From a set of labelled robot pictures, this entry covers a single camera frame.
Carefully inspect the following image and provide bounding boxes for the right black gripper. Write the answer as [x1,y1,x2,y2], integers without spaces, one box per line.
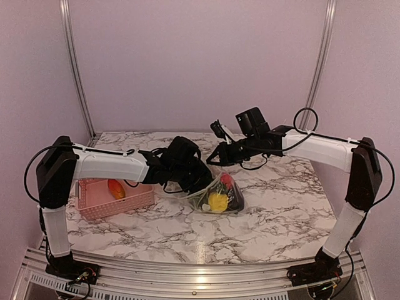
[206,134,259,166]

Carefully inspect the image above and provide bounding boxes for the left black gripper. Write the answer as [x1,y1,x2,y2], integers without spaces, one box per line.
[170,156,212,192]

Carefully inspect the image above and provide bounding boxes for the red fake cherry tomato bunch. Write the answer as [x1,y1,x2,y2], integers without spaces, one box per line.
[218,172,234,193]

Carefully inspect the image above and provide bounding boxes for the clear zip top bag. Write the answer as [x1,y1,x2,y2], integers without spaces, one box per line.
[164,171,245,214]

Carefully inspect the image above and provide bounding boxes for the red orange fake mango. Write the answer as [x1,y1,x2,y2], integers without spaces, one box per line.
[107,179,126,200]

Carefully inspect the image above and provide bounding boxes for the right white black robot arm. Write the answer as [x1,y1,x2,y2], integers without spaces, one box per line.
[207,107,383,280]

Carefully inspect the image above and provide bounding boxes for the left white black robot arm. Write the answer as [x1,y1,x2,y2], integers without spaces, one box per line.
[36,136,213,278]

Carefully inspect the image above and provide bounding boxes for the yellow fake lemon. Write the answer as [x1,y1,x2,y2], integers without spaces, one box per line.
[207,193,229,213]

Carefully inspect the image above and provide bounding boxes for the dark purple fake eggplant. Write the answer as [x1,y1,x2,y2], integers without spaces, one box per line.
[226,187,245,212]

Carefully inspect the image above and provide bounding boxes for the pink perforated plastic basket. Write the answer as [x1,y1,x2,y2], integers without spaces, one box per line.
[76,179,155,221]

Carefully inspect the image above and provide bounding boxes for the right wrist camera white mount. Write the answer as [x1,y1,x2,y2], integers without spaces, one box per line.
[210,119,238,144]

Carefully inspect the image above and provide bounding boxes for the left aluminium frame post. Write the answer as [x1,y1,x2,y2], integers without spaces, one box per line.
[59,0,96,138]

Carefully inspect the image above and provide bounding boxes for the aluminium frame post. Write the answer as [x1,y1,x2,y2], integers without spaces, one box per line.
[301,0,338,118]
[59,0,96,138]

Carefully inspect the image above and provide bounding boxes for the front aluminium rail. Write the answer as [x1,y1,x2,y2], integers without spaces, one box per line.
[12,246,376,300]

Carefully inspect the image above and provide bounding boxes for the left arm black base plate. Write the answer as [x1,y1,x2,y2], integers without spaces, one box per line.
[46,252,100,285]

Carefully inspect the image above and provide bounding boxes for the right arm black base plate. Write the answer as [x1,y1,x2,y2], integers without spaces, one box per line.
[286,247,343,286]

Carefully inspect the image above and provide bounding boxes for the right aluminium frame post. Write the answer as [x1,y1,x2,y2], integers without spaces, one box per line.
[301,0,338,118]

